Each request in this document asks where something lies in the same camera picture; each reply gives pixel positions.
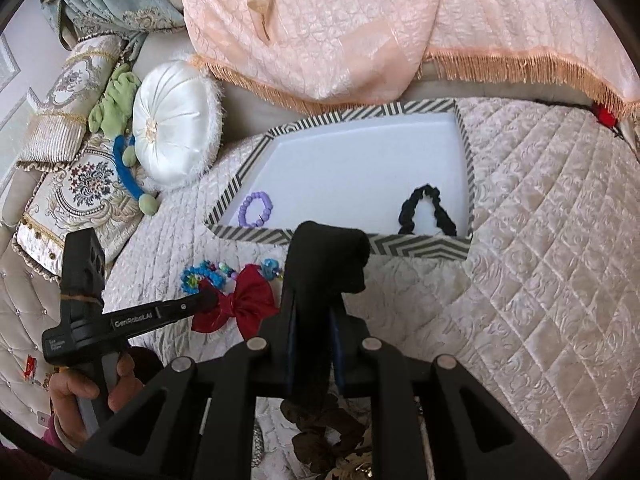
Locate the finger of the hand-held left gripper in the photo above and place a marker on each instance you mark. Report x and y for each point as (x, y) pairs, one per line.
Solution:
(190, 306)

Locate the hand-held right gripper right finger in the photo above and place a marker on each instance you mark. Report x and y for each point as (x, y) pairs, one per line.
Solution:
(340, 350)

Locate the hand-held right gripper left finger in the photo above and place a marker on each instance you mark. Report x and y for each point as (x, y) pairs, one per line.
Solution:
(287, 345)

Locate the red hair bow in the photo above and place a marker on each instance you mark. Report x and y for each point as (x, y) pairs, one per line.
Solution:
(250, 300)

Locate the brown leopard print bow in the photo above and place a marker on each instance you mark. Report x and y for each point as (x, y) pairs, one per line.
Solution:
(320, 430)

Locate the black fabric hair bow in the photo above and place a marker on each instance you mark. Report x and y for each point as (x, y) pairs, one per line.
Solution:
(325, 250)

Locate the striped cardboard box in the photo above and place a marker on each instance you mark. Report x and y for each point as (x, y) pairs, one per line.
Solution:
(350, 160)

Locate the person's left hand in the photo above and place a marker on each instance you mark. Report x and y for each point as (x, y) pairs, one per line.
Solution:
(67, 400)

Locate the tufted beige headboard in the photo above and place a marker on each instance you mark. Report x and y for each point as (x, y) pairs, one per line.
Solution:
(20, 320)

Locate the floral embroidered cushion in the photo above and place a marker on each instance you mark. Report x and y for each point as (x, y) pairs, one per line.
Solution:
(80, 195)

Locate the black scrunchie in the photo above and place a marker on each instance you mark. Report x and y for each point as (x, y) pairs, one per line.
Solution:
(407, 210)

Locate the white round satin pillow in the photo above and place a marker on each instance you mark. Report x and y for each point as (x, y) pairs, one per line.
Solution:
(170, 120)

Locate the quilted beige bedspread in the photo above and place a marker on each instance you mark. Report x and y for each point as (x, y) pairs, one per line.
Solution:
(525, 260)

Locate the green and blue plush toy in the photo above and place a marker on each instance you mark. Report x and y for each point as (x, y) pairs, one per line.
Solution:
(117, 92)

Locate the cream embroidered bolster pillow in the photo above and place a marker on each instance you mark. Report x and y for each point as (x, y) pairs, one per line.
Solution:
(65, 90)

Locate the peach fringed blanket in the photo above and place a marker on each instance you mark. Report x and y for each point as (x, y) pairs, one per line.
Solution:
(350, 25)

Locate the small red object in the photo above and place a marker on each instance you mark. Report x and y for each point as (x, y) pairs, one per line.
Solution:
(605, 116)

